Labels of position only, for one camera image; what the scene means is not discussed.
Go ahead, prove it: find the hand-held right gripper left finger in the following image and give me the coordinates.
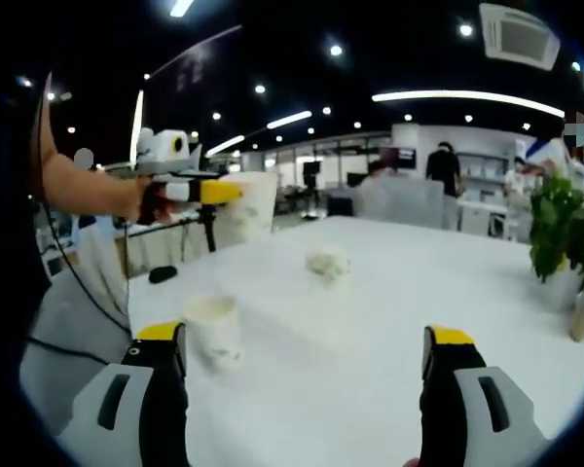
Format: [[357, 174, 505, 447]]
[[57, 320, 191, 467]]

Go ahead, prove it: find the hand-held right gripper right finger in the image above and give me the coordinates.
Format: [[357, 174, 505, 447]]
[[418, 324, 551, 467]]

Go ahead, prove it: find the single white paper cup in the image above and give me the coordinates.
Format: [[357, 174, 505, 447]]
[[221, 169, 279, 244]]

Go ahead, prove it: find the nested white paper cup stack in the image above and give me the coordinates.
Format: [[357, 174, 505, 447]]
[[181, 294, 244, 375]]

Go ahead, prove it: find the white paper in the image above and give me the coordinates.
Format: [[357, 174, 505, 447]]
[[305, 245, 350, 288]]

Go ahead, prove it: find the person's left hand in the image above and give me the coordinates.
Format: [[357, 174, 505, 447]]
[[126, 175, 187, 226]]

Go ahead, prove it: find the short ceiling light strip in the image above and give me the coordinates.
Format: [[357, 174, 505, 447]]
[[204, 134, 246, 159], [266, 110, 313, 131]]

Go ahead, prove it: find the black tripod stand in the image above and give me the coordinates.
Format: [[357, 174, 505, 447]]
[[194, 203, 220, 254]]

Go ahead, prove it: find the black oval device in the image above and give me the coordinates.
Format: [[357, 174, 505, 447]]
[[148, 266, 179, 284]]

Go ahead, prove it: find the grey office chair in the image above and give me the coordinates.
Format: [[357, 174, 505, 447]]
[[18, 228, 132, 439]]

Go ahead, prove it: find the black screen on stand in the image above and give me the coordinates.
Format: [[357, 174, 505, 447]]
[[302, 161, 322, 218]]

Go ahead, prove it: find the white table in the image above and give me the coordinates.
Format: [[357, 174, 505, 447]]
[[126, 216, 584, 467]]

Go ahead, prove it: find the black cabinet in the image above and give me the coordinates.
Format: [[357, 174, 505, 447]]
[[326, 194, 355, 218]]

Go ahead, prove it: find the group of ceiling downlights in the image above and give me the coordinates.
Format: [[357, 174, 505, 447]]
[[17, 21, 583, 147]]

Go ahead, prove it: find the grey desk partition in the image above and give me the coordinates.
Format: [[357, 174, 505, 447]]
[[359, 177, 444, 229]]

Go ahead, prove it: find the potted green plant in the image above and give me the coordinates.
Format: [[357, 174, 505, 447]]
[[529, 169, 584, 312]]

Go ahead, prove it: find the long curved ceiling light strip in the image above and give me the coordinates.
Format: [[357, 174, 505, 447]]
[[371, 90, 566, 120]]

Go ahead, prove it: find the ceiling air conditioner vent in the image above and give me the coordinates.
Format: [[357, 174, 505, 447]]
[[479, 3, 562, 72]]

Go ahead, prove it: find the black cable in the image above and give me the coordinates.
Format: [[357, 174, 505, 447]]
[[26, 335, 124, 367], [33, 72, 130, 337]]

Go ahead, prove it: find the wall-mounted display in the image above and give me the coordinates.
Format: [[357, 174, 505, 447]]
[[380, 145, 417, 172]]

